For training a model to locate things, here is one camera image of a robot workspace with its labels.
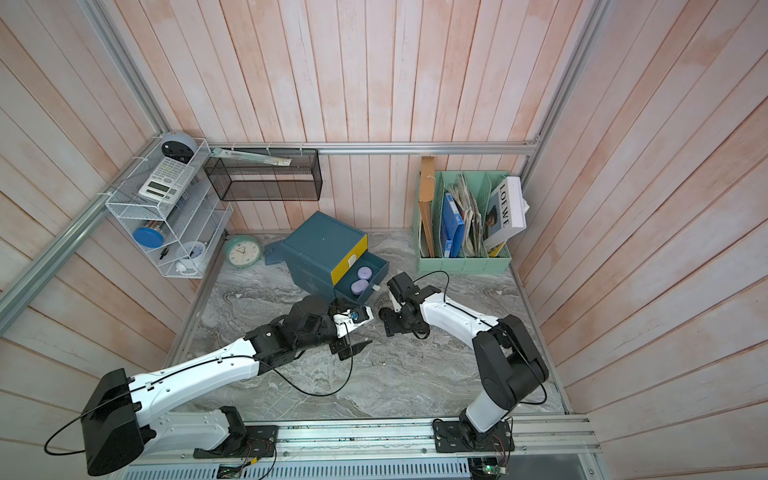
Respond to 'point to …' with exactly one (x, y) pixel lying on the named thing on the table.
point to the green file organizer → (461, 199)
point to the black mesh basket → (237, 179)
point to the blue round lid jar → (151, 235)
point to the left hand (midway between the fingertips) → (360, 325)
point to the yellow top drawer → (350, 259)
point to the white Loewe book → (506, 213)
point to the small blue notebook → (274, 253)
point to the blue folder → (452, 227)
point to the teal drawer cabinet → (328, 258)
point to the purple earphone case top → (365, 272)
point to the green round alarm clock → (244, 251)
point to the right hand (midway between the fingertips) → (395, 324)
